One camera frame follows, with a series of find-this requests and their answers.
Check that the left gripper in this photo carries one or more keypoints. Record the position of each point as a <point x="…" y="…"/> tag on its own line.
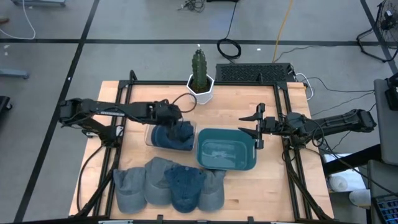
<point x="168" y="113"/>

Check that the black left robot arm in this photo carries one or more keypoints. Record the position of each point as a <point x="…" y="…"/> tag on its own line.
<point x="109" y="109"/>

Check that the white roll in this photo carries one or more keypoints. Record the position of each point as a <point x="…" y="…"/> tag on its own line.
<point x="360" y="197"/>
<point x="342" y="183"/>

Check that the grey metal bar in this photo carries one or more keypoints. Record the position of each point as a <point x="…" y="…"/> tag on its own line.
<point x="38" y="2"/>

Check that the grey side table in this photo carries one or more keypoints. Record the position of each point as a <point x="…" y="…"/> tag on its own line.
<point x="385" y="140"/>

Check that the grey cap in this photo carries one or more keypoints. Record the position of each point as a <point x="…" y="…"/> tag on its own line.
<point x="154" y="183"/>
<point x="214" y="193"/>
<point x="130" y="193"/>

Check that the white hexagonal plant pot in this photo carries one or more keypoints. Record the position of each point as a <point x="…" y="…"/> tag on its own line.
<point x="200" y="98"/>

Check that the black desk beam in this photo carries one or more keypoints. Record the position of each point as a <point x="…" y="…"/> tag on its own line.
<point x="351" y="160"/>

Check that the black floor fan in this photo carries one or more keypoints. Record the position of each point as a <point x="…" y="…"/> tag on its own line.
<point x="388" y="18"/>

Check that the white frame end plate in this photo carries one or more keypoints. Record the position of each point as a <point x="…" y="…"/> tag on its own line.
<point x="283" y="222"/>
<point x="115" y="222"/>

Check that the black caster foot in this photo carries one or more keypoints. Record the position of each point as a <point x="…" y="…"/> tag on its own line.
<point x="4" y="104"/>

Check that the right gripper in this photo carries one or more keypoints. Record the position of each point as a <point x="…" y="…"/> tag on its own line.
<point x="269" y="126"/>

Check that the black metal table frame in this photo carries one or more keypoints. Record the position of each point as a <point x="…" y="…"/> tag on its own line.
<point x="248" y="83"/>

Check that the green cactus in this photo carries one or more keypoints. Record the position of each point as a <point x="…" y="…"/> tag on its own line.
<point x="199" y="71"/>

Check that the black perforated computer case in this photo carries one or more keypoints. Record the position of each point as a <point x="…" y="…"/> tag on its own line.
<point x="248" y="73"/>

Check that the teal plastic bin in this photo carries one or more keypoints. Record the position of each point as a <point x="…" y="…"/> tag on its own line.
<point x="224" y="152"/>

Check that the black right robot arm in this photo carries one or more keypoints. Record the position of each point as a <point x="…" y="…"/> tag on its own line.
<point x="342" y="121"/>

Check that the backlit keyboard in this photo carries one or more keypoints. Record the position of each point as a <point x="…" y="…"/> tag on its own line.
<point x="388" y="211"/>

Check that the black device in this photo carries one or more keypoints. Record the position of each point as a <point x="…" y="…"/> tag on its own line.
<point x="392" y="96"/>

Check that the clear plastic container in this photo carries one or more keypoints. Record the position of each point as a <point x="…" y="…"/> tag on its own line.
<point x="148" y="140"/>

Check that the grey metal base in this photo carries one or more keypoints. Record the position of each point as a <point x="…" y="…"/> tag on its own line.
<point x="14" y="74"/>

